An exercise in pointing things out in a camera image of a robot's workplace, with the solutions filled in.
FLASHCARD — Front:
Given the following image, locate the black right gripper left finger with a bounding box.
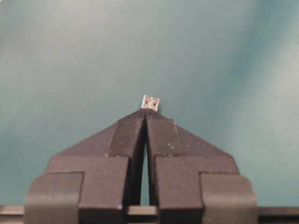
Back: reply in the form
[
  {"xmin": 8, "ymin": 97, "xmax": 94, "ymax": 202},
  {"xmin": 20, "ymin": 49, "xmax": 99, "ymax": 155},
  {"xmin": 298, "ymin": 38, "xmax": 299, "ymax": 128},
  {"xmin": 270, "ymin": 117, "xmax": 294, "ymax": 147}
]
[{"xmin": 24, "ymin": 109, "xmax": 145, "ymax": 224}]

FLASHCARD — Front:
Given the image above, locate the black USB cable silver plug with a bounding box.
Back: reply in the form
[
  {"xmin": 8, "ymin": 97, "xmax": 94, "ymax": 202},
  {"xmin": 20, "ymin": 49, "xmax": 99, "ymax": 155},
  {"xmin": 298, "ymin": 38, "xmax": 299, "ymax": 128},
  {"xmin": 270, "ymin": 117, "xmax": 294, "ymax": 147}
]
[{"xmin": 141, "ymin": 95, "xmax": 160, "ymax": 112}]

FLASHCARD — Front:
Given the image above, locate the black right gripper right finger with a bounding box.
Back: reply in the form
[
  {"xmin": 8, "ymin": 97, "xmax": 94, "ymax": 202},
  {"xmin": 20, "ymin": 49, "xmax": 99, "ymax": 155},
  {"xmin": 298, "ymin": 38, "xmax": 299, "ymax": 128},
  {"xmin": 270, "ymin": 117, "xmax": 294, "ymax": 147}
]
[{"xmin": 145, "ymin": 110, "xmax": 258, "ymax": 224}]

